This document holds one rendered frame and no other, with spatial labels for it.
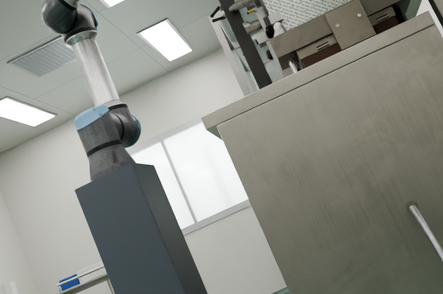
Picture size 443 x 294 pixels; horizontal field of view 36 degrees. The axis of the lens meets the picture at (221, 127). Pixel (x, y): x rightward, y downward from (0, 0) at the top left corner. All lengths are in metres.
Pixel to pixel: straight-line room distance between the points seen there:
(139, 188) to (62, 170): 6.25
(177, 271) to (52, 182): 6.35
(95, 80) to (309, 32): 0.78
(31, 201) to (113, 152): 6.29
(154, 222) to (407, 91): 0.80
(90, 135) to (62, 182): 6.11
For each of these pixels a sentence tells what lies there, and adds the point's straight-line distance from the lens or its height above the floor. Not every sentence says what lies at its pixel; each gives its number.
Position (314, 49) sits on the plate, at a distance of 1.93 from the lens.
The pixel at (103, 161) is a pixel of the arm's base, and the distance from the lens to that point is 2.13.
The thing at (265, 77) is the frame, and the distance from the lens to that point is 2.45.
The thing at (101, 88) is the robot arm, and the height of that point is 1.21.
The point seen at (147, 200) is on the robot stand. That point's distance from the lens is 2.05.
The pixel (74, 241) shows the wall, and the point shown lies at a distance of 8.20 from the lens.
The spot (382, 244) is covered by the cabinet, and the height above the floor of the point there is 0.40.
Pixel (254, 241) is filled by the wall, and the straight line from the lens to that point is 7.68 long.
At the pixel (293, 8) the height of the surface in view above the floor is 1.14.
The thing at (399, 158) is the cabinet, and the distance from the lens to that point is 1.81.
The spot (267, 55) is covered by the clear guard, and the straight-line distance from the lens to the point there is 3.20.
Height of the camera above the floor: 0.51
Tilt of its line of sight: 11 degrees up
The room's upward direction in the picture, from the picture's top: 24 degrees counter-clockwise
